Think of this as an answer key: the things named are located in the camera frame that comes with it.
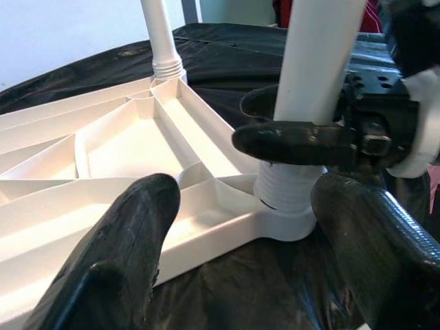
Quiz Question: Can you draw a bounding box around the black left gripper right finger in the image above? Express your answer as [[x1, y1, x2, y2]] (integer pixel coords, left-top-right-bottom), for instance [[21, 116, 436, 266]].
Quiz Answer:
[[311, 171, 440, 330]]

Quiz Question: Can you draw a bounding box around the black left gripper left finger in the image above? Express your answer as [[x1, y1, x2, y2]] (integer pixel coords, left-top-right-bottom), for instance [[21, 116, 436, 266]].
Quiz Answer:
[[23, 173, 182, 330]]

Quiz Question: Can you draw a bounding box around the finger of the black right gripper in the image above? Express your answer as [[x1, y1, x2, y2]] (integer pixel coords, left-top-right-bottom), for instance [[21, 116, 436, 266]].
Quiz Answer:
[[232, 122, 362, 166], [239, 85, 286, 120]]

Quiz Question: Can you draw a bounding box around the white plastic table leg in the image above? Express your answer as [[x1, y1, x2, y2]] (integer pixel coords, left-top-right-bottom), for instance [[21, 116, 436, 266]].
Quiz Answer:
[[253, 0, 366, 210], [140, 0, 188, 82]]

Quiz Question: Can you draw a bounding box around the white plastic table top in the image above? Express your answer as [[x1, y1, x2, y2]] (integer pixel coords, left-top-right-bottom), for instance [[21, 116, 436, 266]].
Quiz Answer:
[[0, 76, 318, 326]]

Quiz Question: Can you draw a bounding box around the dark red fabric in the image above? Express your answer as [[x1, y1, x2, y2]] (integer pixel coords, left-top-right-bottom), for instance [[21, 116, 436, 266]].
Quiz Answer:
[[271, 0, 384, 35]]

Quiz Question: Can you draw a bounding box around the black plastic table cover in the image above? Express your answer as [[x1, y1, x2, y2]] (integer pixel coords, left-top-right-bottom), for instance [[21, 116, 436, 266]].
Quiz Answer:
[[0, 22, 440, 330]]

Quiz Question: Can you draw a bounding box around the dark grey window frame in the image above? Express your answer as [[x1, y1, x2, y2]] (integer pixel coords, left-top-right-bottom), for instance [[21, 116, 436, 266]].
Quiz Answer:
[[181, 0, 202, 24]]

